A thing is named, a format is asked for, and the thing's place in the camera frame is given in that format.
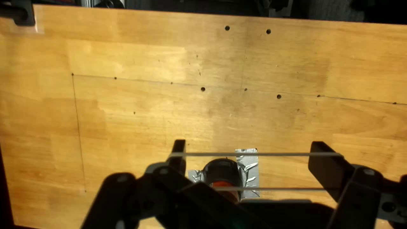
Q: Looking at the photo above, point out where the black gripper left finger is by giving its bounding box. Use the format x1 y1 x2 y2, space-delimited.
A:
80 138 272 229

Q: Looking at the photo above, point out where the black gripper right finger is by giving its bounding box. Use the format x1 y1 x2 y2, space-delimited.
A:
307 140 407 229

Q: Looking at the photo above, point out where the thin rubber band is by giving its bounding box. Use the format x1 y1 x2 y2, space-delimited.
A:
168 150 346 192

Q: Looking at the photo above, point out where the black table clamp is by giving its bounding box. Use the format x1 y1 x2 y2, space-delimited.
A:
0 0 37 26

